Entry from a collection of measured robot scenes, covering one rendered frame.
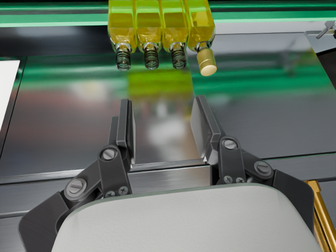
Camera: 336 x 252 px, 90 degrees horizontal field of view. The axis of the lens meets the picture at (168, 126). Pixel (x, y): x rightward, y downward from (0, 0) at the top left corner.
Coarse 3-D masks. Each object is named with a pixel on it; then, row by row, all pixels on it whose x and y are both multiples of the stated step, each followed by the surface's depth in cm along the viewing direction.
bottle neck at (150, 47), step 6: (150, 42) 35; (144, 48) 35; (150, 48) 34; (156, 48) 35; (144, 54) 35; (150, 54) 34; (156, 54) 34; (144, 60) 34; (150, 60) 33; (156, 60) 34; (150, 66) 36; (156, 66) 35
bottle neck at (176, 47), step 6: (174, 42) 36; (180, 42) 36; (174, 48) 35; (180, 48) 35; (174, 54) 35; (180, 54) 34; (174, 60) 34; (180, 60) 34; (174, 66) 36; (180, 66) 36
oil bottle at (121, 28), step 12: (108, 0) 38; (120, 0) 37; (132, 0) 38; (108, 12) 36; (120, 12) 36; (132, 12) 36; (108, 24) 34; (120, 24) 34; (132, 24) 35; (108, 36) 35; (120, 36) 34; (132, 36) 35; (132, 48) 36
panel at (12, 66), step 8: (0, 64) 47; (8, 64) 47; (16, 64) 48; (0, 72) 46; (8, 72) 46; (0, 80) 45; (8, 80) 45; (0, 88) 44; (8, 88) 45; (0, 96) 44; (8, 96) 44; (0, 104) 43; (0, 112) 42; (0, 120) 41
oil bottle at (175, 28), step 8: (160, 0) 39; (168, 0) 38; (176, 0) 38; (160, 8) 38; (168, 8) 37; (176, 8) 37; (184, 8) 38; (168, 16) 36; (176, 16) 36; (184, 16) 37; (168, 24) 35; (176, 24) 36; (184, 24) 36; (168, 32) 35; (176, 32) 35; (184, 32) 35; (168, 40) 36; (176, 40) 36; (184, 40) 36; (168, 48) 37; (184, 48) 38
